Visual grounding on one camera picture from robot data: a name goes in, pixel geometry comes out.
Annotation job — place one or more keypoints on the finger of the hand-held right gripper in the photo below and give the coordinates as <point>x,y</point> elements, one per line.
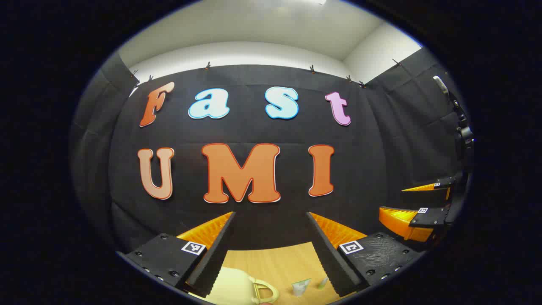
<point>432,217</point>
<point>444,187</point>

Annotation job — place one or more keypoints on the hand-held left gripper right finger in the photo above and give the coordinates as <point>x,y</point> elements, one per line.
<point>326,250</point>

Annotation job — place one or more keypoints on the large white green tube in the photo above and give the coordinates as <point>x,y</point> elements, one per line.
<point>300,288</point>

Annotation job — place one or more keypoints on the small pale green tube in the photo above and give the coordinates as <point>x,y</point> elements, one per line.
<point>323,283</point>

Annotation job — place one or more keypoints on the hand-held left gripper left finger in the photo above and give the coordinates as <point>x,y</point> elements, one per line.
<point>220,245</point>

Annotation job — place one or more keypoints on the pale yellow suitcase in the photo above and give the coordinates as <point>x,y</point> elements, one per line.
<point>233,288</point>

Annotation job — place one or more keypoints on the black backdrop cloth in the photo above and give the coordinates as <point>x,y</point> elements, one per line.
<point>254,127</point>

